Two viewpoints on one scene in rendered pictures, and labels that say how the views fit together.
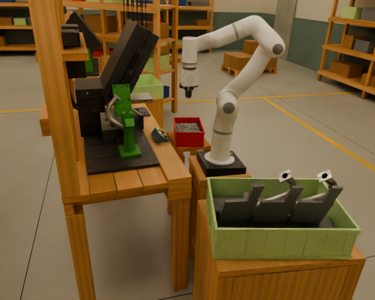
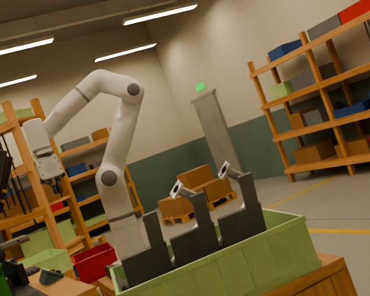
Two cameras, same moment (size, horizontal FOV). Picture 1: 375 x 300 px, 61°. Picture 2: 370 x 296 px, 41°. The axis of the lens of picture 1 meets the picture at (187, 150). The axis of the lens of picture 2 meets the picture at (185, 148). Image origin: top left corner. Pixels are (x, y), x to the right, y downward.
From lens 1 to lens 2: 0.69 m
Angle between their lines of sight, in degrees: 27
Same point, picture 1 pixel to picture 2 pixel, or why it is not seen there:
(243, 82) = (116, 144)
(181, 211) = not seen: outside the picture
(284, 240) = (219, 273)
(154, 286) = not seen: outside the picture
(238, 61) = (179, 201)
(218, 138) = (117, 226)
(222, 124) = (114, 204)
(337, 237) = (282, 239)
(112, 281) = not seen: outside the picture
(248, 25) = (91, 81)
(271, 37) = (121, 81)
